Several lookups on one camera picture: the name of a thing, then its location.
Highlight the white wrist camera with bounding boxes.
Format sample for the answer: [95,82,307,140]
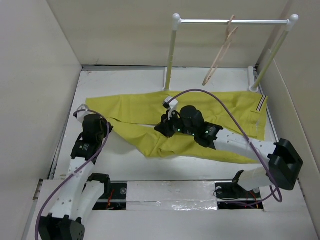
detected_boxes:
[73,104,91,124]
[162,96,178,120]

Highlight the silver tape strip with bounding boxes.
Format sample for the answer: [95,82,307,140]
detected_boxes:
[126,180,218,211]

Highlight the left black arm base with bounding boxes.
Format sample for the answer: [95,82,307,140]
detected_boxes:
[87,173,128,211]

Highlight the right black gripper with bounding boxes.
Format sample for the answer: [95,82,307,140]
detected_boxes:
[155,109,197,137]

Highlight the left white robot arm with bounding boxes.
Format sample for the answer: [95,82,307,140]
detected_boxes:
[34,110,113,240]

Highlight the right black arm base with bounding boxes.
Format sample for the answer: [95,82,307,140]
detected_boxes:
[213,170,264,210]

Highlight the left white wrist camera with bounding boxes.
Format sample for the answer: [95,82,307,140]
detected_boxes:
[73,104,91,124]

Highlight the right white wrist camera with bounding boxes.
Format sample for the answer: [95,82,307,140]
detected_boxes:
[162,96,178,120]

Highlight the white clothes rack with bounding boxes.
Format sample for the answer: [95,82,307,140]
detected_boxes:
[163,13,299,93]

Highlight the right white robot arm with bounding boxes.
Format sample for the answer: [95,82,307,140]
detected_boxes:
[155,103,304,197]

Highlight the wooden clothes hanger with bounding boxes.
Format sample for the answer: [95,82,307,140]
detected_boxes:
[202,15,238,86]

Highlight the yellow-green trousers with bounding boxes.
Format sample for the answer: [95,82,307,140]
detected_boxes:
[85,91,268,164]

